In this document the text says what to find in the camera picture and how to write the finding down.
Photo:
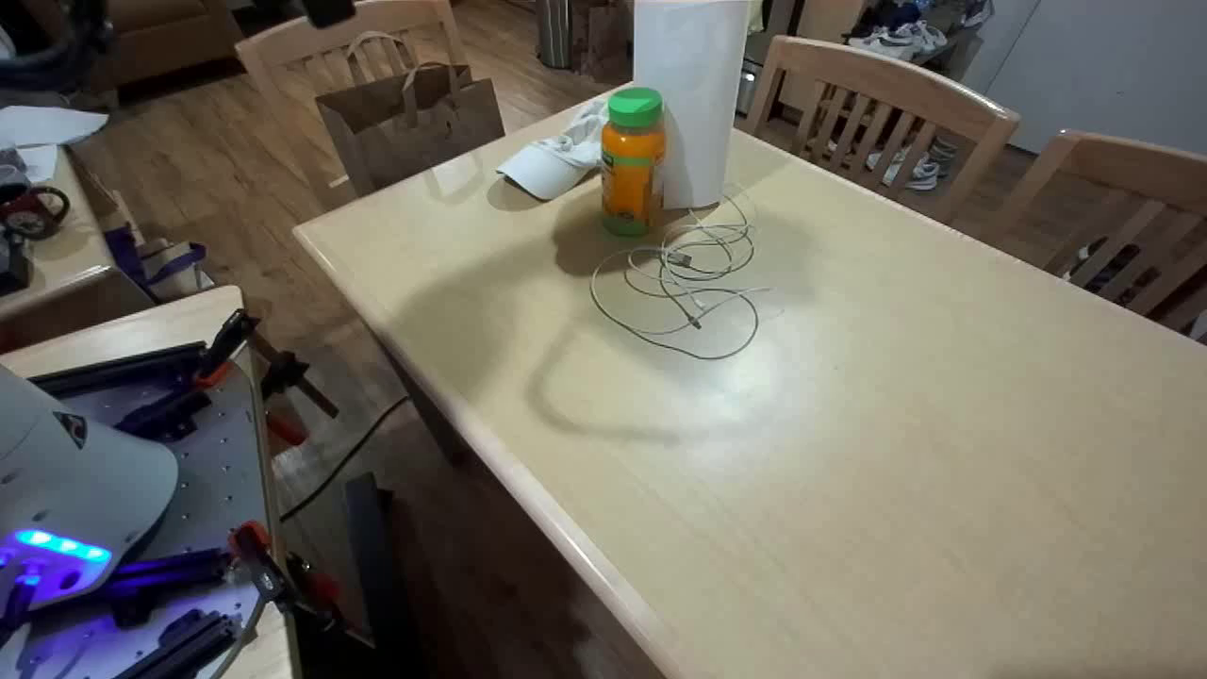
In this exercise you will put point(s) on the white paper towel roll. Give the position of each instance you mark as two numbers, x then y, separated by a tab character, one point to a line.
687	88

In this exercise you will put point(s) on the green bottle lid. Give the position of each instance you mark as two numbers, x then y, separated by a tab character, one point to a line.
637	106

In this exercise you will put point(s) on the black orange bar clamp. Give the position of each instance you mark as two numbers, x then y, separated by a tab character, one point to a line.
286	570
208	363
291	380

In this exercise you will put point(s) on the brown paper bag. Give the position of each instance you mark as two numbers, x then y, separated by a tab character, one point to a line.
418	126

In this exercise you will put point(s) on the white baseball cap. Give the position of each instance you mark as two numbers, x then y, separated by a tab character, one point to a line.
549	165

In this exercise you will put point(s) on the black round headset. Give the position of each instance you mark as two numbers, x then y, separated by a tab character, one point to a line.
36	213

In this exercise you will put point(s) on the white sneakers pair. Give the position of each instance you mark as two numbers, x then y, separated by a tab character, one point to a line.
911	37

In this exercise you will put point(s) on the orange juice bottle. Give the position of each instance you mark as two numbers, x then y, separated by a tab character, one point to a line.
630	172

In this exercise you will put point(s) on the white paper sheet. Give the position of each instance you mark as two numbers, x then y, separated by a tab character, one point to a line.
42	126

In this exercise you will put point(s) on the light wooden chair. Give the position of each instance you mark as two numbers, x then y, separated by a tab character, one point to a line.
879	94
286	58
1132	172

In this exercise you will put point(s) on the grey robot mounting plate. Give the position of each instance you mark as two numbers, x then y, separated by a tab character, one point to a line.
222	464

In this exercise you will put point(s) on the wooden side table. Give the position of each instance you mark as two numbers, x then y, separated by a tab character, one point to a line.
62	259

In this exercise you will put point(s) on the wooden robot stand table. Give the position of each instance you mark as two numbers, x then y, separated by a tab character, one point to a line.
153	322

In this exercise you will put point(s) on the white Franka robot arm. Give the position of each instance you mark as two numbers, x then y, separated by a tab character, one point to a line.
70	483

